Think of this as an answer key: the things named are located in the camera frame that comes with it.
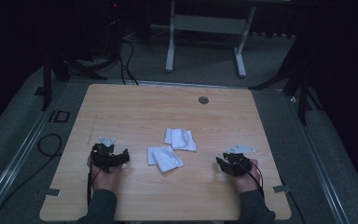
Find bundle of black cables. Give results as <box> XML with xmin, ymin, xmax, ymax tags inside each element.
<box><xmin>117</xmin><ymin>36</ymin><xmax>140</xmax><ymax>86</ymax></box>

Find person's left hand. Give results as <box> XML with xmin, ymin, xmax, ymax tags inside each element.
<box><xmin>86</xmin><ymin>154</ymin><xmax>124</xmax><ymax>192</ymax></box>

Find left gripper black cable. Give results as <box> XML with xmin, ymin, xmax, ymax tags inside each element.
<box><xmin>86</xmin><ymin>163</ymin><xmax>103</xmax><ymax>207</ymax></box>

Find black floor cable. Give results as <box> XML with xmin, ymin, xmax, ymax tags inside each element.
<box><xmin>0</xmin><ymin>133</ymin><xmax>63</xmax><ymax>224</ymax></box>

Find metal floor rail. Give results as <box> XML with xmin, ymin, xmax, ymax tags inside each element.
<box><xmin>283</xmin><ymin>90</ymin><xmax>352</xmax><ymax>224</ymax></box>
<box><xmin>0</xmin><ymin>81</ymin><xmax>69</xmax><ymax>224</ymax></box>

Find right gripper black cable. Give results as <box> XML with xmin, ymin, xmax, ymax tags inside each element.
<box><xmin>238</xmin><ymin>161</ymin><xmax>266</xmax><ymax>198</ymax></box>

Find white sock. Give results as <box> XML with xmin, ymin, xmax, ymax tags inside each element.
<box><xmin>146</xmin><ymin>145</ymin><xmax>185</xmax><ymax>174</ymax></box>
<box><xmin>163</xmin><ymin>127</ymin><xmax>198</xmax><ymax>153</ymax></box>

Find person's right hand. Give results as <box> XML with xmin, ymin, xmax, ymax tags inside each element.
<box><xmin>232</xmin><ymin>159</ymin><xmax>263</xmax><ymax>194</ymax></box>

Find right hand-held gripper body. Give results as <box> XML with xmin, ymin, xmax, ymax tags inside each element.
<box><xmin>224</xmin><ymin>143</ymin><xmax>257</xmax><ymax>177</ymax></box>

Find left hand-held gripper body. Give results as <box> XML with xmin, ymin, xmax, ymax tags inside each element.
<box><xmin>90</xmin><ymin>135</ymin><xmax>121</xmax><ymax>173</ymax></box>

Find black metal stand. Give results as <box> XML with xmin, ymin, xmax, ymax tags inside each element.
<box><xmin>249</xmin><ymin>31</ymin><xmax>324</xmax><ymax>126</ymax></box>
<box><xmin>41</xmin><ymin>51</ymin><xmax>108</xmax><ymax>112</ymax></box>

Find white metal desk frame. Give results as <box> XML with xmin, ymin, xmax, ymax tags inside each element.
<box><xmin>165</xmin><ymin>0</ymin><xmax>258</xmax><ymax>78</ymax></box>

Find black floor tape marking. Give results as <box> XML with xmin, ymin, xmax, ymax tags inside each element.
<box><xmin>47</xmin><ymin>109</ymin><xmax>72</xmax><ymax>123</ymax></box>

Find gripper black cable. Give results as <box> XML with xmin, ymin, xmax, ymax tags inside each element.
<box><xmin>86</xmin><ymin>163</ymin><xmax>103</xmax><ymax>207</ymax></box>
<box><xmin>238</xmin><ymin>161</ymin><xmax>266</xmax><ymax>198</ymax></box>

